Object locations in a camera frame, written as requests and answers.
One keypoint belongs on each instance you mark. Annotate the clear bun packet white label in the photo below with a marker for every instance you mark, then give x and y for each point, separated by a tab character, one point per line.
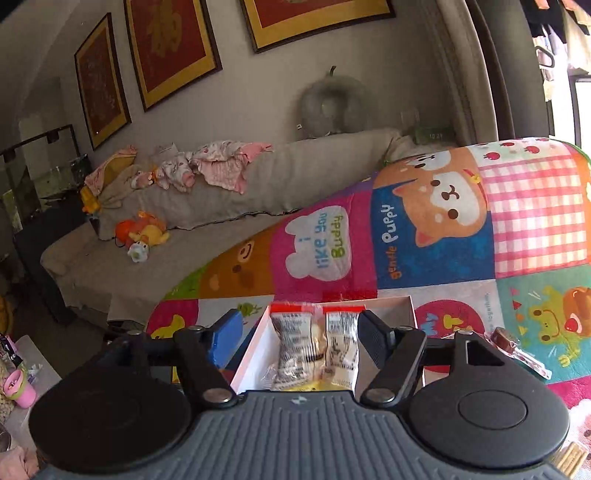
341	337

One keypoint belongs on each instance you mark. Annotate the colourful cartoon printed mat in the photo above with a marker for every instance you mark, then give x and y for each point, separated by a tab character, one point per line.
415	258

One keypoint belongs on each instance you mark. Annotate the beige sofa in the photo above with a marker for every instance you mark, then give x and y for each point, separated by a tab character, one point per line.
207	258

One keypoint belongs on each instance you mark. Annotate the pink and yellow cloth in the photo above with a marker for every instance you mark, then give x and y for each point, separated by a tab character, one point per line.
106	170

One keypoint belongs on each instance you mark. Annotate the hanging clothes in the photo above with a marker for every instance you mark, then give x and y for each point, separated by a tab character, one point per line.
558	18

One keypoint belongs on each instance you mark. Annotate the orange plush toy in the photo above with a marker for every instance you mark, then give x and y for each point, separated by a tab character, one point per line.
143	228

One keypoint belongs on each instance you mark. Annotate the white printed baby clothes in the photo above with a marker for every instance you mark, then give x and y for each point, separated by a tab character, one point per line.
175	170

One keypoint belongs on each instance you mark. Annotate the yellow toy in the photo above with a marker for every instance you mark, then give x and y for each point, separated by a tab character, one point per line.
89	201

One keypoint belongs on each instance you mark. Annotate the black cabinet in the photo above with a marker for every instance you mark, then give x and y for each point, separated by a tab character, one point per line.
41	249

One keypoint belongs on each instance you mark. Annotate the beige curtain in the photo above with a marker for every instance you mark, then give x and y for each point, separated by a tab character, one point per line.
498	69

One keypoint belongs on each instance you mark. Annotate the pink cardboard box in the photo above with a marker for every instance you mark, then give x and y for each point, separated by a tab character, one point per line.
258	350

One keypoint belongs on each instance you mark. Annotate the small doll toy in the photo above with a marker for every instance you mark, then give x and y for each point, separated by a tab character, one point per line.
143	180

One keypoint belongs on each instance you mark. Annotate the chocolate swirl roll packet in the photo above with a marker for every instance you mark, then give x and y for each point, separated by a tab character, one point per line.
501	339

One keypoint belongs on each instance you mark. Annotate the glass tank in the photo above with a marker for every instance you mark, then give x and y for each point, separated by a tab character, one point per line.
41	180

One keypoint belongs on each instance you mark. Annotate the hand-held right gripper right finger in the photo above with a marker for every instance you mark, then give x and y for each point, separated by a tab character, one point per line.
374	339

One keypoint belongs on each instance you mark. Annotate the clear waffle cookie packet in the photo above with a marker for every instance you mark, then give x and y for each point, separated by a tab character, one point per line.
291	341

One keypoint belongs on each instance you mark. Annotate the biscuit sticks packet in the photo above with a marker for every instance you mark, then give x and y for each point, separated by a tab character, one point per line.
570	459

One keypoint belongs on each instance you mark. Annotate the green digital clock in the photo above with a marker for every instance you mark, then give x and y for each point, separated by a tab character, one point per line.
434	135

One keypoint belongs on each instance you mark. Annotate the pink baby clothes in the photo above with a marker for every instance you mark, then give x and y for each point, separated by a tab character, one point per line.
226	166

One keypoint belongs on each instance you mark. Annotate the small white toy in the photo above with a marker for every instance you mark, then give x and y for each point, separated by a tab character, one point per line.
138	251

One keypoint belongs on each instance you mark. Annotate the small red framed picture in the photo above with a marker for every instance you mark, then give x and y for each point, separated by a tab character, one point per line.
102	83

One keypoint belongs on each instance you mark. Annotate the grey neck pillow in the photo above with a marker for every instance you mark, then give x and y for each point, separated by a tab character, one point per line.
314	106

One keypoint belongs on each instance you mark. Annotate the medium red framed picture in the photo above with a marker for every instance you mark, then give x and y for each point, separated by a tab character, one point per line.
171	50

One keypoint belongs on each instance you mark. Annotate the pink cup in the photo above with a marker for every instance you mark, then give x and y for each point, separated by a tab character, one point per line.
21	392

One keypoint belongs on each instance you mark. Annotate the yellow snack packet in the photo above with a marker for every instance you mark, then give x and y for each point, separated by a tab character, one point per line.
309	386

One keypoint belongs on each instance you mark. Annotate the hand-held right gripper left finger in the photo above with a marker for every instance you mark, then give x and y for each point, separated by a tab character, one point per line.
226	339

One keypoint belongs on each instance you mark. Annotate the large red framed picture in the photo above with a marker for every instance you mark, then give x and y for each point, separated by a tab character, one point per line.
318	18

